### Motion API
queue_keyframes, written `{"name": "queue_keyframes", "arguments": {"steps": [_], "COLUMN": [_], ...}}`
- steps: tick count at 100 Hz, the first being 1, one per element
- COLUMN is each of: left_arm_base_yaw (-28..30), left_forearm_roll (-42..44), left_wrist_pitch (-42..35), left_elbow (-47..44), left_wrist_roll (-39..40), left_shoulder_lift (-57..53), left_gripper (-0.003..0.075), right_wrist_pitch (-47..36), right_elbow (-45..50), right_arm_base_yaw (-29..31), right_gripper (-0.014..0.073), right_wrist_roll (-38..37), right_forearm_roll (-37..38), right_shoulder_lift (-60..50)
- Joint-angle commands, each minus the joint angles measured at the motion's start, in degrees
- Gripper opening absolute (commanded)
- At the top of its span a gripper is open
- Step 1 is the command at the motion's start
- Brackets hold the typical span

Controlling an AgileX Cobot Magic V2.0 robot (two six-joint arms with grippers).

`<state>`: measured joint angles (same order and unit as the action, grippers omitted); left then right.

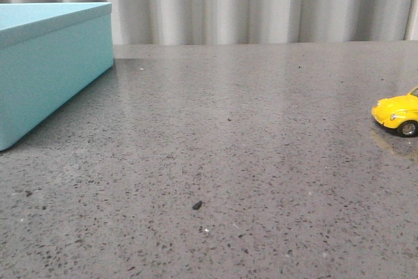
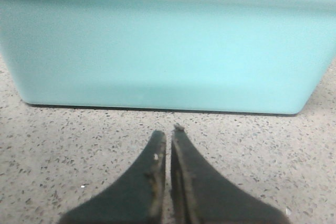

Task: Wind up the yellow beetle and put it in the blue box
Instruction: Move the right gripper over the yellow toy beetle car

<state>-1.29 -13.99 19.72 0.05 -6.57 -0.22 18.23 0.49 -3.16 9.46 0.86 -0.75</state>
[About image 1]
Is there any yellow toy beetle car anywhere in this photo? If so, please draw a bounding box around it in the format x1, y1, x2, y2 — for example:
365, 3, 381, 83
371, 87, 418, 137

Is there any light blue plastic box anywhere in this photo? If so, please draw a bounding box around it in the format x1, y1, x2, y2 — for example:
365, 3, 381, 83
1, 2, 114, 150

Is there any small black debris piece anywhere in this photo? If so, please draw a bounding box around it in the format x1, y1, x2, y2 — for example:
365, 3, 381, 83
192, 201, 202, 210

